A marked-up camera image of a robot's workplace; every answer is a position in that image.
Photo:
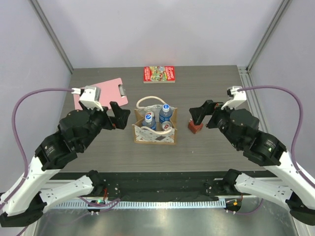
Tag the red brown cube block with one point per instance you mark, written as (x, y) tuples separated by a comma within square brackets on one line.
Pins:
[(194, 128)]

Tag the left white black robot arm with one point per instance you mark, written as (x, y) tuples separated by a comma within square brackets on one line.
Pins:
[(30, 202)]

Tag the red book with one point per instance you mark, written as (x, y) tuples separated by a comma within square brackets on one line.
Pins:
[(159, 74)]

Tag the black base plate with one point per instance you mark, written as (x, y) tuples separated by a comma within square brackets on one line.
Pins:
[(165, 186)]

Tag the silver red bull can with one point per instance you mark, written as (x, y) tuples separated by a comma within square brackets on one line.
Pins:
[(166, 125)]

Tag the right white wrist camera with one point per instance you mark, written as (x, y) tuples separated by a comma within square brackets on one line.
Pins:
[(236, 98)]

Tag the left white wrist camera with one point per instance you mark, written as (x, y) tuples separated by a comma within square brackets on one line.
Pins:
[(87, 98)]

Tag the white slotted cable duct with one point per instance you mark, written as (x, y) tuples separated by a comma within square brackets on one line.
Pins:
[(79, 204)]

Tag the pink clipboard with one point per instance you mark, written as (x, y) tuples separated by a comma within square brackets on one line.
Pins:
[(112, 90)]

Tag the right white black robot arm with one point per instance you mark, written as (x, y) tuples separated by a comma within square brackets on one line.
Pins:
[(296, 195)]

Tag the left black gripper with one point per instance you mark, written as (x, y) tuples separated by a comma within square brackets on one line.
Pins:
[(120, 121)]

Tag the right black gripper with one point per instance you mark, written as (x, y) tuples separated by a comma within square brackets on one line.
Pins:
[(198, 113)]

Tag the water bottle blue label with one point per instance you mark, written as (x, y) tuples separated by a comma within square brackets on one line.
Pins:
[(165, 113)]

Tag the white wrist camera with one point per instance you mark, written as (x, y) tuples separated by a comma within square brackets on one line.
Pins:
[(87, 98), (236, 98)]

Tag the patterned canvas tote bag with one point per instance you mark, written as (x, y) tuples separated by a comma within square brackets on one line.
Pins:
[(145, 135)]

